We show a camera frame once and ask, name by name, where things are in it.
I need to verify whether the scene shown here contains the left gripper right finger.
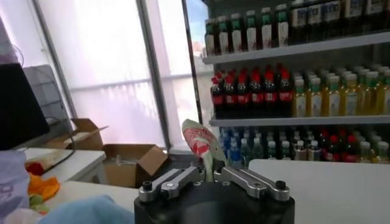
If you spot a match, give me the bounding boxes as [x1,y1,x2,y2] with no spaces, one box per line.
[213,166,291,202]

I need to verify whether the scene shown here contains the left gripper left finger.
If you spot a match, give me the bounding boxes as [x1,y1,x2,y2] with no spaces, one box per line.
[139,166,205,203]

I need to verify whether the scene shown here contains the green polo shirt with print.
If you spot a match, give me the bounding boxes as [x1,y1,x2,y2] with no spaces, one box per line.
[182,118,229,183]

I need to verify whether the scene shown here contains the clear green water bottle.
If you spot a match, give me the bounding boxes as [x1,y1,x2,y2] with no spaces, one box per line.
[252,137,264,159]
[240,138,252,161]

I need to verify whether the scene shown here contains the blue water bottle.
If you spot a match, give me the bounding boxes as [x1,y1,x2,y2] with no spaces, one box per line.
[229,136,241,162]
[219,133,232,159]

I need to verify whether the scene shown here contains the white cap dark drink bottle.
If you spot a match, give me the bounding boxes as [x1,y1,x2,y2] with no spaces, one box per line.
[280,140,292,161]
[307,139,320,161]
[266,140,277,161]
[294,139,307,161]

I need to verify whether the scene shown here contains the open cardboard box with parts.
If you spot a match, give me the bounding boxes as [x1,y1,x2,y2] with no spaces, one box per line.
[102,143,169,189]

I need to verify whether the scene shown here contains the clear bagged metal parts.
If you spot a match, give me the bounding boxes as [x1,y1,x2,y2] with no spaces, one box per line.
[106,155,138,167]

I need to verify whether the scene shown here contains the white side table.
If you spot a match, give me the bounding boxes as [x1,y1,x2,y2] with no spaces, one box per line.
[45,181,140,214]

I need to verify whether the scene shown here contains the red cap cola bottle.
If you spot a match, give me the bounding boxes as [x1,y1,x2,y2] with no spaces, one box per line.
[324,135,339,162]
[236,74,250,118]
[211,75,225,118]
[263,70,278,118]
[341,135,358,163]
[277,69,293,118]
[249,72,264,118]
[224,74,238,118]

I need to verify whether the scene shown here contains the blue folded cloth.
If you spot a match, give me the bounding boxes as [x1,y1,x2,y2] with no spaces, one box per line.
[38,194,135,224]

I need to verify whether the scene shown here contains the white desk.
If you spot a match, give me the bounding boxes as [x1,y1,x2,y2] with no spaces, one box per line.
[23,147,107,185]

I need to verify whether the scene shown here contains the empty brown cardboard box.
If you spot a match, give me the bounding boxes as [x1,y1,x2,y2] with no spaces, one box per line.
[45,117,110,150]

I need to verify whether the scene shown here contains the grey window mullion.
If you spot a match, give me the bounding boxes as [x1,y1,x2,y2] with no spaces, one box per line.
[135,0,172,150]
[31,0,77,119]

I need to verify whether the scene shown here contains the black metal pole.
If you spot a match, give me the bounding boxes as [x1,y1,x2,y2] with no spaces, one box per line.
[181,0,204,125]

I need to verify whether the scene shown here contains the orange and green items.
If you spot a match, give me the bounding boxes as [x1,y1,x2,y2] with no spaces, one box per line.
[27,173,61,202]

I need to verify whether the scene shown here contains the small green cloth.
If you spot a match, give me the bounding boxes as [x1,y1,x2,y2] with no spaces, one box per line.
[29,194,50,214]

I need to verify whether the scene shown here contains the red cloth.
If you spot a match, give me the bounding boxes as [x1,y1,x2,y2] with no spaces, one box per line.
[25,162,46,177]

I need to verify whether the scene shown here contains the grey metal shelf unit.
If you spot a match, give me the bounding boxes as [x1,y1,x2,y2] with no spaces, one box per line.
[200,0,390,165]

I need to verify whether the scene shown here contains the green cap dark tea bottle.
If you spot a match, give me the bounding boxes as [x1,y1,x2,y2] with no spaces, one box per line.
[260,7,274,49]
[245,10,258,52]
[217,15,230,55]
[275,4,289,48]
[204,18,216,57]
[230,13,244,53]

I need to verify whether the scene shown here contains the grey panel stand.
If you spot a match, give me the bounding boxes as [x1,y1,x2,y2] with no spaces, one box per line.
[23,64,73,128]

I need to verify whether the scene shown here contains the pale purple plastic bag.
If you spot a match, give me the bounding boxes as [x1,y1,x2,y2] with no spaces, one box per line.
[0,150,30,224]

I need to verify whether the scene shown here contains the white label dark drink bottle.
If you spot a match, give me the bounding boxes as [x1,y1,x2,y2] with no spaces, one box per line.
[289,0,308,45]
[307,0,324,43]
[342,0,364,37]
[323,0,342,40]
[364,0,385,34]

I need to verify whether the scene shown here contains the black monitor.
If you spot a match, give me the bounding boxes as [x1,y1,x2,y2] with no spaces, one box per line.
[0,62,51,151]

